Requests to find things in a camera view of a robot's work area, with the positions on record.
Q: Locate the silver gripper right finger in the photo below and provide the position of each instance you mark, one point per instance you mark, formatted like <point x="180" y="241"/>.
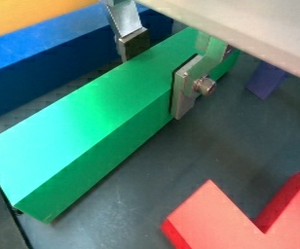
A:
<point x="198" y="74"/>

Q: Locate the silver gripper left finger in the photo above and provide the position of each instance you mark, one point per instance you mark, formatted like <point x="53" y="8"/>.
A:
<point x="132" y="35"/>

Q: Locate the green rectangular block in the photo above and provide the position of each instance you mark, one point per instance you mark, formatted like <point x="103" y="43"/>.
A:
<point x="59" y="152"/>

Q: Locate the yellow slotted board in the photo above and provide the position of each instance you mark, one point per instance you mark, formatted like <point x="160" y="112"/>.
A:
<point x="21" y="13"/>

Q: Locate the purple notched block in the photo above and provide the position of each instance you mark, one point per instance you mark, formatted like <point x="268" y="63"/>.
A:
<point x="267" y="80"/>

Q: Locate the blue rectangular block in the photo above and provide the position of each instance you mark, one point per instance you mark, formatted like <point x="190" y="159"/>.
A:
<point x="53" y="52"/>

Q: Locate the red notched block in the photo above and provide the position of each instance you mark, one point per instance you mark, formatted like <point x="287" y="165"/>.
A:
<point x="208" y="222"/>

